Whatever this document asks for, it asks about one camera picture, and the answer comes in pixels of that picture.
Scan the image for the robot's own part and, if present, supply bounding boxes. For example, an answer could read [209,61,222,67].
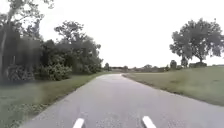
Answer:
[142,115,157,128]
[72,117,86,128]

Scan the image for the grass verge beside wood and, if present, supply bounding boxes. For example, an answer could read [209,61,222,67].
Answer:
[0,70,113,128]

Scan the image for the open grass field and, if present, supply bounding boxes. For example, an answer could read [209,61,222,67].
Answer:
[122,65,224,108]

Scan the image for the large lone tree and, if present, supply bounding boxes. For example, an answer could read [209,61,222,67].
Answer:
[169,18,224,69]

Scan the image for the wood of trees and bushes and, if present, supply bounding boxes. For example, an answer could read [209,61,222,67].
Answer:
[0,0,104,84]

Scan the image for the distant row of trees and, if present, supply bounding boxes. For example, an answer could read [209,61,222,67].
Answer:
[103,59,189,74]

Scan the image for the grey asphalt path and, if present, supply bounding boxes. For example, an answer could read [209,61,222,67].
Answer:
[18,73,224,128]

